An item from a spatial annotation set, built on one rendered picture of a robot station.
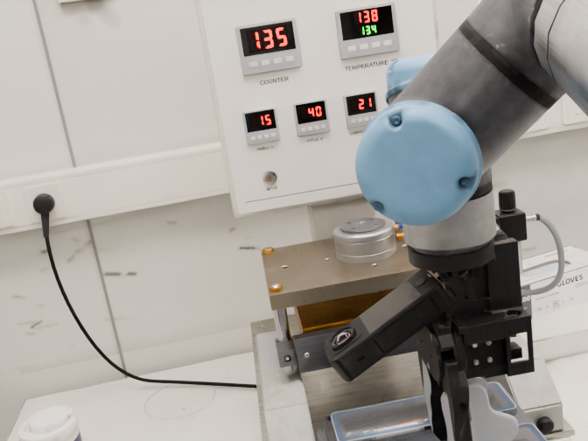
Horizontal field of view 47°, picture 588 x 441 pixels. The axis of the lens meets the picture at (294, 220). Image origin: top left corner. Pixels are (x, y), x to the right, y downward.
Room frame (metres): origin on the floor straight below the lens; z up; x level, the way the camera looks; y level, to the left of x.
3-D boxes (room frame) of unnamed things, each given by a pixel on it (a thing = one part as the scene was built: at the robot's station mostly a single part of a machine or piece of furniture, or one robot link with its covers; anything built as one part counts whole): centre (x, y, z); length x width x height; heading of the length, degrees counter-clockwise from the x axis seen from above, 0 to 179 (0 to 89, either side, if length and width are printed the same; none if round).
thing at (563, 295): (1.28, -0.49, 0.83); 0.23 x 0.12 x 0.07; 108
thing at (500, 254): (0.53, -0.13, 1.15); 0.09 x 0.08 x 0.12; 93
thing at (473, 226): (0.53, -0.13, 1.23); 0.08 x 0.08 x 0.05
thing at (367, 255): (0.86, -0.10, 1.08); 0.31 x 0.24 x 0.13; 93
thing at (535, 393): (0.76, -0.23, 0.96); 0.26 x 0.05 x 0.07; 3
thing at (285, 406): (0.75, 0.05, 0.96); 0.25 x 0.05 x 0.07; 3
